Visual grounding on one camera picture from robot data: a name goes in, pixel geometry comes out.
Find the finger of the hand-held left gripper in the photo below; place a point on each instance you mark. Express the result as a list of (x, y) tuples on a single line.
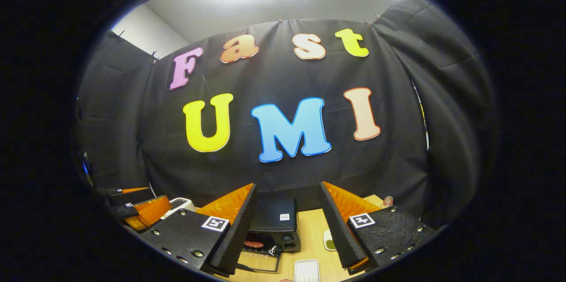
[(117, 193), (146, 211)]

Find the clear plastic drink bottle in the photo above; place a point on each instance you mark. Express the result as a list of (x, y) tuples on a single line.
[(388, 200)]

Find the black backdrop cloth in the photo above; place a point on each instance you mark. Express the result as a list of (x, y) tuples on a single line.
[(265, 74)]

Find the brown meat slice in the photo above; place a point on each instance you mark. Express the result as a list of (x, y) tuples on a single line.
[(254, 244)]

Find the black electric oven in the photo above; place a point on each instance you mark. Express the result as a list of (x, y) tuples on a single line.
[(274, 215)]

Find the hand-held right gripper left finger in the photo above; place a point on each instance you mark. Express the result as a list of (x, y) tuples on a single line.
[(236, 238)]

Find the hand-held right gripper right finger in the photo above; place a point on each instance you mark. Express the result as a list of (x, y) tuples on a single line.
[(340, 233)]

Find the white toaster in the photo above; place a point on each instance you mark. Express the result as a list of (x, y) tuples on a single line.
[(179, 204)]

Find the white rectangular tray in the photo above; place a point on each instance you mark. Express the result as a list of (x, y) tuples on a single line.
[(306, 271)]

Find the white divided snack plate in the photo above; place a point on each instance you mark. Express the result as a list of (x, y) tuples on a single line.
[(329, 244)]

